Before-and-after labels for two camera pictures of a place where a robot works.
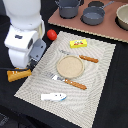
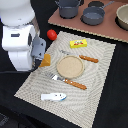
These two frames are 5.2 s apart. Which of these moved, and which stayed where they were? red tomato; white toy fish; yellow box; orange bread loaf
Moved: orange bread loaf
Stayed: red tomato; white toy fish; yellow box
